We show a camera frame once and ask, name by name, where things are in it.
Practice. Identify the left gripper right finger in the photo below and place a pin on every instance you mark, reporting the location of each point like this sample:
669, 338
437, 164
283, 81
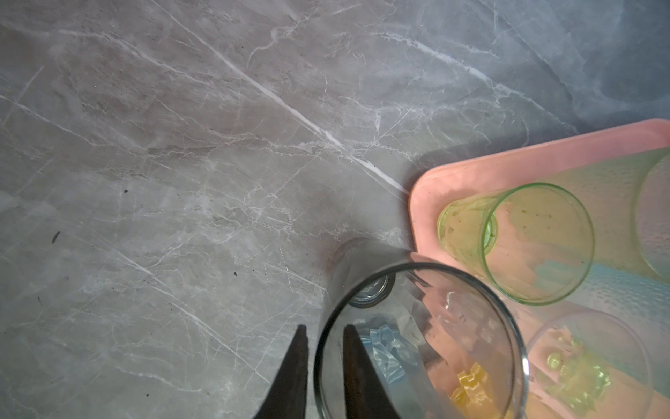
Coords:
365, 396

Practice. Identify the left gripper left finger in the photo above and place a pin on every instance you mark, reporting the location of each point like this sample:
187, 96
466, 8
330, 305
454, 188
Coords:
287, 395

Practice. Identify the smoky grey glass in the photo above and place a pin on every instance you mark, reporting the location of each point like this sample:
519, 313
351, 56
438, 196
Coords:
442, 343

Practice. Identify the clear short glass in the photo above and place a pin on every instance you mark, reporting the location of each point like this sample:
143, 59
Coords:
587, 364

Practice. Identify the small green glass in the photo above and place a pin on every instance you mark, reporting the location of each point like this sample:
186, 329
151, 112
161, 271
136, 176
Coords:
534, 243

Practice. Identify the yellow-green short glass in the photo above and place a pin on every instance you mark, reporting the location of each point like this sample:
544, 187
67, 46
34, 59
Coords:
627, 199

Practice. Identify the teal textured glass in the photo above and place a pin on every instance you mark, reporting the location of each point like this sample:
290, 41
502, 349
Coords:
640, 302

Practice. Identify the pink plastic tray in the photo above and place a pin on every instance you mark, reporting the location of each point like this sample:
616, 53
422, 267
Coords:
445, 184

